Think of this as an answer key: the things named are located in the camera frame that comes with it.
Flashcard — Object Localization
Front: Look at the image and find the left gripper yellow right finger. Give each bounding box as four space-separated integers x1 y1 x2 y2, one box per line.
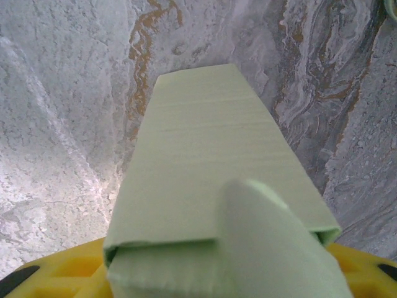
322 243 397 298

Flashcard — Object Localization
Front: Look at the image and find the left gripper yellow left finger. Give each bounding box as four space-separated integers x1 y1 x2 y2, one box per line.
0 237 112 298

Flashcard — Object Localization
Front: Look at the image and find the light green paper box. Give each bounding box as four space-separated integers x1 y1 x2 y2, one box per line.
103 63 353 298

